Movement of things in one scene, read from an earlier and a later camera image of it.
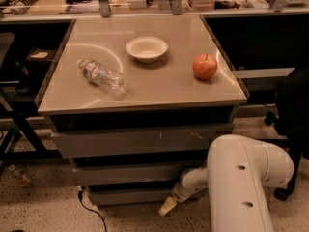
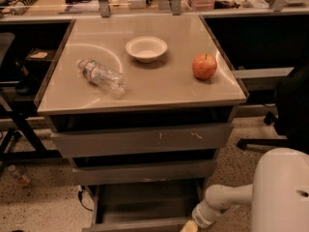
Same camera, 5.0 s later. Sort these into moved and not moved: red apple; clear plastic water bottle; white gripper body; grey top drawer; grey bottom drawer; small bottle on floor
Moved: white gripper body; grey bottom drawer
Not moved: red apple; clear plastic water bottle; grey top drawer; small bottle on floor
